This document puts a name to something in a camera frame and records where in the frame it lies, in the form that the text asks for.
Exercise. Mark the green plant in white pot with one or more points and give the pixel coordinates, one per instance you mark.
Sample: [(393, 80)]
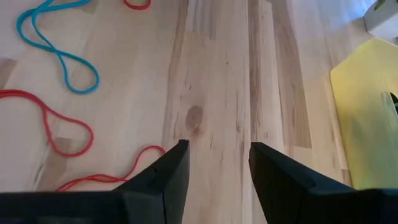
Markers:
[(382, 21)]

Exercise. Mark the blue rubber band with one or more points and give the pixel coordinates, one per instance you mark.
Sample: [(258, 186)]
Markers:
[(82, 92)]

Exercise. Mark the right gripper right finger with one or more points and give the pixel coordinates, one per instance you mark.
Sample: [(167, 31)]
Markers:
[(295, 196)]

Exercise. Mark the yellow translucent plastic bin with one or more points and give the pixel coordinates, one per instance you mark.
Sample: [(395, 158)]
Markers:
[(357, 93)]

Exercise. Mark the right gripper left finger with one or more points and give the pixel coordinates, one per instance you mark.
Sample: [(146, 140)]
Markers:
[(149, 199)]

